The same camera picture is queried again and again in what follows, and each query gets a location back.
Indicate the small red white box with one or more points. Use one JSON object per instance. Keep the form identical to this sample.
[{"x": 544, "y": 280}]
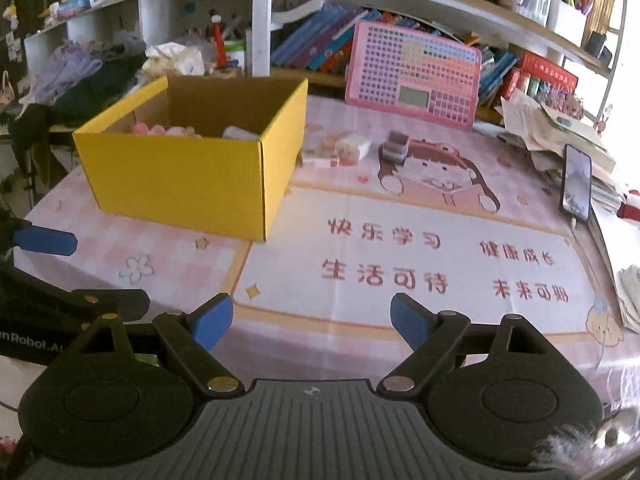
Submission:
[{"x": 320, "y": 161}]

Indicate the crumpled white plastic bag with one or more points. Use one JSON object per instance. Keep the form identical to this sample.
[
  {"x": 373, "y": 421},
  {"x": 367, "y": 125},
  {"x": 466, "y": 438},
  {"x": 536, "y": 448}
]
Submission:
[{"x": 172, "y": 62}]

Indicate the black smartphone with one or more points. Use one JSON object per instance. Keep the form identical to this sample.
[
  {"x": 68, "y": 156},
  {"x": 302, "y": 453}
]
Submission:
[{"x": 576, "y": 182}]

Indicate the grey tape roll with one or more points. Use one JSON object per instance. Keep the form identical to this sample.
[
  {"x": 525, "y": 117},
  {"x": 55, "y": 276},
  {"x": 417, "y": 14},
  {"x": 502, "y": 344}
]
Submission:
[{"x": 241, "y": 133}]

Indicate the pile of clothes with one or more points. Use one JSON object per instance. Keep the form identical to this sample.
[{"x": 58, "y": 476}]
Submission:
[{"x": 75, "y": 80}]

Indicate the white side shelf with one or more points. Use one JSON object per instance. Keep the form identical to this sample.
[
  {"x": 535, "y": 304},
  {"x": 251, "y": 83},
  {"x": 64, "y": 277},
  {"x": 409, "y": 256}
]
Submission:
[{"x": 150, "y": 7}]

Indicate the pink plush toy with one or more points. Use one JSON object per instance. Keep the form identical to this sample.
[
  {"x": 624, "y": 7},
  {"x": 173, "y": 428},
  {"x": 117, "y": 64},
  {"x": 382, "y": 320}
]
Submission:
[{"x": 165, "y": 131}]

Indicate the pink learning tablet board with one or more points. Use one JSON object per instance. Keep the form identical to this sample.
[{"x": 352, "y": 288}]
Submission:
[{"x": 410, "y": 70}]

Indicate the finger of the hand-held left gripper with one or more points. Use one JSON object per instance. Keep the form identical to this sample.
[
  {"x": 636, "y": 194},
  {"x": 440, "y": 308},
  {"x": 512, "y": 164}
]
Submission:
[
  {"x": 100, "y": 302},
  {"x": 45, "y": 241}
]

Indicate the row of blue books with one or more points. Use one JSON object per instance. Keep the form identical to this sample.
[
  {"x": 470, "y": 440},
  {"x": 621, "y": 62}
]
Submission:
[{"x": 315, "y": 40}]

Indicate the row of slanted books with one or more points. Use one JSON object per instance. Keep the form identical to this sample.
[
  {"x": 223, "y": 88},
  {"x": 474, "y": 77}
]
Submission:
[{"x": 495, "y": 75}]

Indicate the row of brown books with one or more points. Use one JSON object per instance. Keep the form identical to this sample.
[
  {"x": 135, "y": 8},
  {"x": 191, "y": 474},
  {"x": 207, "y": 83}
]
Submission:
[{"x": 602, "y": 5}]

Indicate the green white pen cup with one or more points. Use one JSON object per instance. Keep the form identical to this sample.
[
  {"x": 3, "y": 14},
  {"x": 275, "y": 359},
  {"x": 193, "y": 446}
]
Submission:
[{"x": 235, "y": 57}]

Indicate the yellow cardboard box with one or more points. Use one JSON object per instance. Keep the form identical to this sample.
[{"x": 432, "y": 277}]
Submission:
[{"x": 185, "y": 180}]

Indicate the stack of white notebooks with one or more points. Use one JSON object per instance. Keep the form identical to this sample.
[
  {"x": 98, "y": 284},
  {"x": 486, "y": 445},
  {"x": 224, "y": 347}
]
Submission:
[{"x": 622, "y": 280}]

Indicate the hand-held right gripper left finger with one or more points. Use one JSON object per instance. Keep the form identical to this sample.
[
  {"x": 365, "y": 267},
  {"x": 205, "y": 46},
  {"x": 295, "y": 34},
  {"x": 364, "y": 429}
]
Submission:
[{"x": 212, "y": 321}]

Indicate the blue tissue packet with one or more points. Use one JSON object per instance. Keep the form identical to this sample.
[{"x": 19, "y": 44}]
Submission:
[{"x": 74, "y": 6}]

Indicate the pile of papers and books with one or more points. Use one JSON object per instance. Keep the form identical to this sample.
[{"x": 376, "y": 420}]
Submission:
[{"x": 545, "y": 130}]

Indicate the white storage box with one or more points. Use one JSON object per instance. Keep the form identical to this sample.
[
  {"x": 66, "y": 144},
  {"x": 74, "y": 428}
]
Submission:
[{"x": 566, "y": 22}]

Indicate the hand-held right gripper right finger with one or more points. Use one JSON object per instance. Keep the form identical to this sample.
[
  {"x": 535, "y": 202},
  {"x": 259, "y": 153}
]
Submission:
[{"x": 407, "y": 318}]

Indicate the black desk box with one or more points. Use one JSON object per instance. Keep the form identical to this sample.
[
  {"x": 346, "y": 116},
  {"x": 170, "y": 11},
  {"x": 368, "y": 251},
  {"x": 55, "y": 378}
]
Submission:
[{"x": 598, "y": 47}]

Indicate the white bookshelf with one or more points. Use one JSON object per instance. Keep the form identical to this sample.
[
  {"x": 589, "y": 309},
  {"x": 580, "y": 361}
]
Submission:
[{"x": 261, "y": 15}]

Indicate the pink printed tablecloth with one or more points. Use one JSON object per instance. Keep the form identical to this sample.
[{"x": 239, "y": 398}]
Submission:
[{"x": 400, "y": 300}]

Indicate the white cube adapter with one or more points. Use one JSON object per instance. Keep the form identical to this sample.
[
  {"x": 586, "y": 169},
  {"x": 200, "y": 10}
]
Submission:
[{"x": 395, "y": 147}]

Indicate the red white plush toy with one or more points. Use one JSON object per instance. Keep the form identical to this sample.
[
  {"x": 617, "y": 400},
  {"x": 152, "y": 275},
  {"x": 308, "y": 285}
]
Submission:
[{"x": 631, "y": 207}]

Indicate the red boxed book set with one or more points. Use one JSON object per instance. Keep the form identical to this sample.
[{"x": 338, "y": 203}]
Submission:
[{"x": 545, "y": 80}]

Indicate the grey fluffy pompom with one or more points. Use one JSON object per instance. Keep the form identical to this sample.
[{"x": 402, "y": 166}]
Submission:
[{"x": 575, "y": 442}]

